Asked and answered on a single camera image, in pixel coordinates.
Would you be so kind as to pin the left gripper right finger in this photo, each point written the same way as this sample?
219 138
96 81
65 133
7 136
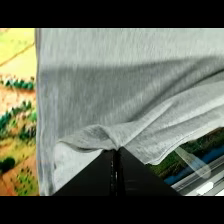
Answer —
143 180

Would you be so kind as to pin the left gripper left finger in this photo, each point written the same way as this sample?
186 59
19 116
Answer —
90 180

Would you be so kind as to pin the grey T-shirt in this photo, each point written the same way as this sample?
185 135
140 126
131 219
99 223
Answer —
116 93

